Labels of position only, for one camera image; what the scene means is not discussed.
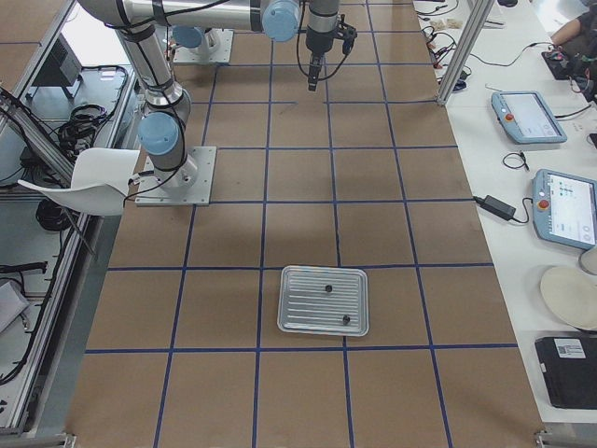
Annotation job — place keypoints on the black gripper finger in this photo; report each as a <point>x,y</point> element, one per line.
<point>312,74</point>
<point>317,66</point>

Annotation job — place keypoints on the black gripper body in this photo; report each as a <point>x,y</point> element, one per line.
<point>318,41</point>

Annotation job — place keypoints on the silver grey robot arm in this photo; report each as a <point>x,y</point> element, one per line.
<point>162,131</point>

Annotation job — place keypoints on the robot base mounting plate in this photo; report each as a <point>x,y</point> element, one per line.
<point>191,185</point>

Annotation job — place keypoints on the ribbed metal tray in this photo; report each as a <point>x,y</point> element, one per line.
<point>305,307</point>

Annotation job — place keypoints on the upper blue teach pendant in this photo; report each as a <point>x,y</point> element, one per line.
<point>526,118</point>

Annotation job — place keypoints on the blue teach pendant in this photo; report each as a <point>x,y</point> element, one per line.
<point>526,118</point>
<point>564,209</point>

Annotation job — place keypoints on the black power adapter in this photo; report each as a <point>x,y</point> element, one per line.
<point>495,207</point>

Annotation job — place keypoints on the white plastic chair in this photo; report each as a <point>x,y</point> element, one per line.
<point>99,182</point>

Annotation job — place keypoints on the lower blue teach pendant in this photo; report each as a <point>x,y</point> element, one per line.
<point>564,209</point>

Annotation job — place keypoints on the grey bowl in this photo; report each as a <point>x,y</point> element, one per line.
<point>587,261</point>

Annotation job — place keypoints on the beige round plate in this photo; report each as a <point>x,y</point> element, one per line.
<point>571,296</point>

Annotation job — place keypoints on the black laptop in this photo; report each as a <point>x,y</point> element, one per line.
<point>568,365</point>

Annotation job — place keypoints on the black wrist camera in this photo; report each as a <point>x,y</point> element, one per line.
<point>347,34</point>

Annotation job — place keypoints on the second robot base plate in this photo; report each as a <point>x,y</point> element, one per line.
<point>222,56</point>

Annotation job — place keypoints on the aluminium frame post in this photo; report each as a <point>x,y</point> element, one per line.
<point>469,36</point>

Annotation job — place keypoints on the grey box under frame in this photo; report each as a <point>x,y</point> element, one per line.
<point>61,68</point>

